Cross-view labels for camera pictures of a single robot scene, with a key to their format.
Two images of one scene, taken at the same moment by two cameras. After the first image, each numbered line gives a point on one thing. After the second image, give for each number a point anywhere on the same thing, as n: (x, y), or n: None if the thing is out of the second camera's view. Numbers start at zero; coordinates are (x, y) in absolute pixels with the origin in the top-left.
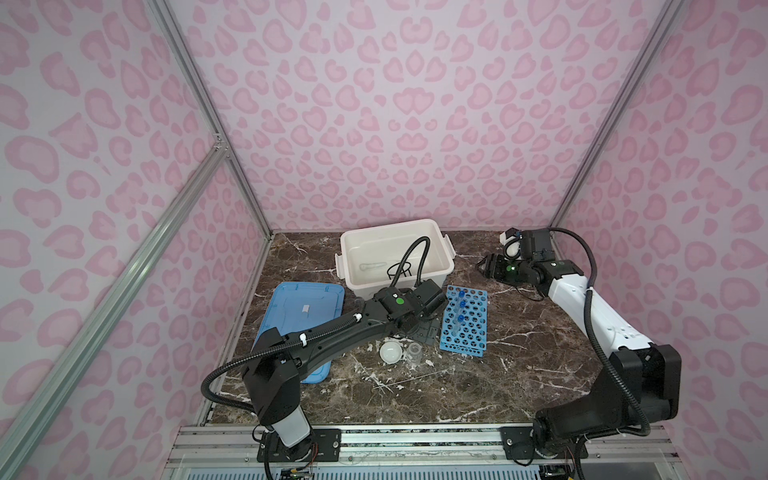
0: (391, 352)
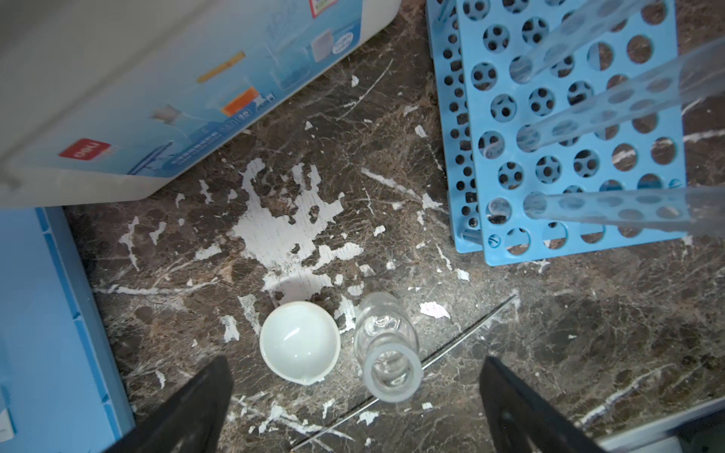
0: (300, 342)
